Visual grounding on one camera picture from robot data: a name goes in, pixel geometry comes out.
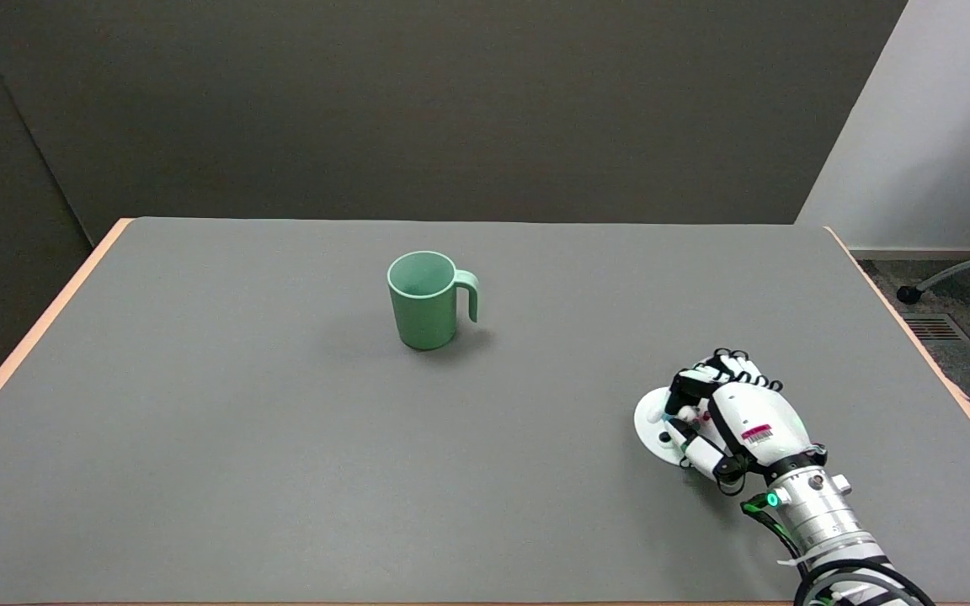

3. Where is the green plastic mug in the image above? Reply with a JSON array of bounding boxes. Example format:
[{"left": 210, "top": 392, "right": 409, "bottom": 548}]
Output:
[{"left": 386, "top": 251, "right": 479, "bottom": 352}]

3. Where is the chair leg with black caster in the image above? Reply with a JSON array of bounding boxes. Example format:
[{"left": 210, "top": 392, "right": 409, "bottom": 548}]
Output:
[{"left": 897, "top": 251, "right": 970, "bottom": 305}]

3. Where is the black looping robot cable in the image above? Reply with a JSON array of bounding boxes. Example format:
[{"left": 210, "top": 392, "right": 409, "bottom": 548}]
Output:
[{"left": 742, "top": 497, "right": 934, "bottom": 606}]

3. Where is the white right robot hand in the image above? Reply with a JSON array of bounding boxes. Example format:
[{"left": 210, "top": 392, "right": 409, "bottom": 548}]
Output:
[{"left": 664, "top": 348, "right": 828, "bottom": 496}]

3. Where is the floor vent grille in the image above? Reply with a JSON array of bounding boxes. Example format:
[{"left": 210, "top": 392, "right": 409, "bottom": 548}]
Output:
[{"left": 901, "top": 313, "right": 970, "bottom": 347}]

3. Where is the white cup lid with figurine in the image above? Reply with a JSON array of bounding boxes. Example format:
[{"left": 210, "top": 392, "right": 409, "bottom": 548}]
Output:
[{"left": 633, "top": 386, "right": 692, "bottom": 466}]

